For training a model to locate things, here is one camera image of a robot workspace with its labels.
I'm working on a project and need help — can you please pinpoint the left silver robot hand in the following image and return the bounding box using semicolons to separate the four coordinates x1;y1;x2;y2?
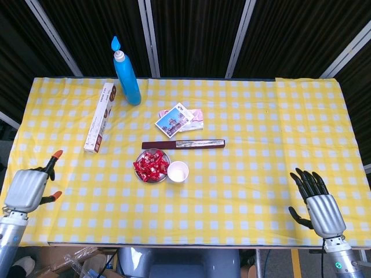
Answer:
3;149;64;214

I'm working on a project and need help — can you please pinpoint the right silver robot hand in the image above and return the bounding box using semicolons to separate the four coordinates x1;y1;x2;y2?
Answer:
288;167;348;240

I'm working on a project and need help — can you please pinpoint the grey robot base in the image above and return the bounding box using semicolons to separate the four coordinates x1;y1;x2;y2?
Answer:
117;247;241;278

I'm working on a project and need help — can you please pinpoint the white paper cup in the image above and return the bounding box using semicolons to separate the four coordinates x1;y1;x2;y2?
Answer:
167;160;190;184

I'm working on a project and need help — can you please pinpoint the yellow floor tape strip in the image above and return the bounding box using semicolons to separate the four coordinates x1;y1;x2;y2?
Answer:
291;248;301;278

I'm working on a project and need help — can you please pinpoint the brown cardboard box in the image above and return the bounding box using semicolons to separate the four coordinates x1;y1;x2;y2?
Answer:
37;246;117;278

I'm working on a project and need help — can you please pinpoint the white shoe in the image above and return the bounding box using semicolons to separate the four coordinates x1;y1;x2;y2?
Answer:
12;256;36;276

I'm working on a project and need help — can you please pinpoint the metal table leg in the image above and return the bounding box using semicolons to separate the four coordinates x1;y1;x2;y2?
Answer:
256;248;266;278

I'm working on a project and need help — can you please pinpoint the clear plastic bag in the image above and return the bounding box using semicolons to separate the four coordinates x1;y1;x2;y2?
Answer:
64;253;98;278

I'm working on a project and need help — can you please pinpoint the yellow white checkered tablecloth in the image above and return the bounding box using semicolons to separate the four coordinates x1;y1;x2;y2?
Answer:
0;76;371;247

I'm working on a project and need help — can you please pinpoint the long white wrap box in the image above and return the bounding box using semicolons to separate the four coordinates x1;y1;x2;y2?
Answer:
83;82;117;153

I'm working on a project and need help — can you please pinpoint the round steel plate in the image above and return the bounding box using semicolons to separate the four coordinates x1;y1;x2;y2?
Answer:
134;148;171;183

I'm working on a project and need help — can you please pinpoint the blue detergent bottle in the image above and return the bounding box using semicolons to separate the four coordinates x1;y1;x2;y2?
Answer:
111;36;142;106

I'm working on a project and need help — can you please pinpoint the postcard with building picture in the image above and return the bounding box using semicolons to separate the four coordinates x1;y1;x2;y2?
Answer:
154;105;194;137

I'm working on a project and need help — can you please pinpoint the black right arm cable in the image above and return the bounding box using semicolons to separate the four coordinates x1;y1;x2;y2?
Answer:
320;237;328;278

